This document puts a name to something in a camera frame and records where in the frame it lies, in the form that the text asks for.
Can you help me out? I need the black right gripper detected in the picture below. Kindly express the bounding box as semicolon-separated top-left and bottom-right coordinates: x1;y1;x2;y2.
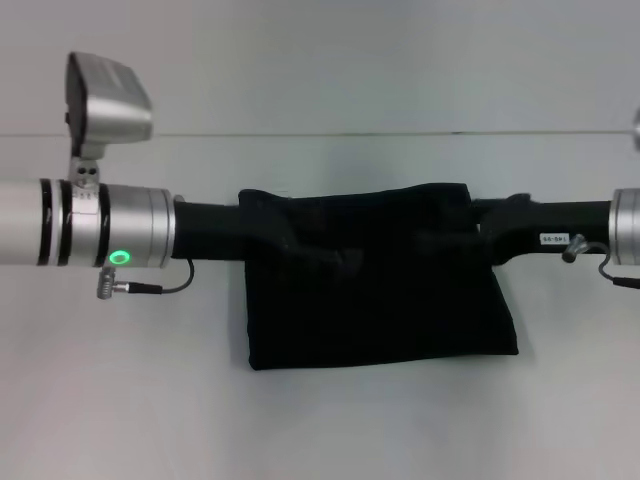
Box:
414;191;614;265

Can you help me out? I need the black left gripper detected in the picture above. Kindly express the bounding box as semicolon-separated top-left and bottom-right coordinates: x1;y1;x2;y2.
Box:
171;198;365;277

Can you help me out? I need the black shirt with pink print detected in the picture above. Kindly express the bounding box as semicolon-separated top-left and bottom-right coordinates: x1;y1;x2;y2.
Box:
236;182;520;373

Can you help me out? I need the metal right wrist connector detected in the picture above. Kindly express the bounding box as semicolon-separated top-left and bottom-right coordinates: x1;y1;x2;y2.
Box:
561;233;590;264

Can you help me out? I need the small metal left wrist connector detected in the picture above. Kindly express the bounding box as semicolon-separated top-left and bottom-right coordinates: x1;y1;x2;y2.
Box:
96;266;120;302

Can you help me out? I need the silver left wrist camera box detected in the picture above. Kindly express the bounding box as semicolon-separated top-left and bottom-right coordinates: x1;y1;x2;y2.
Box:
64;50;154;187

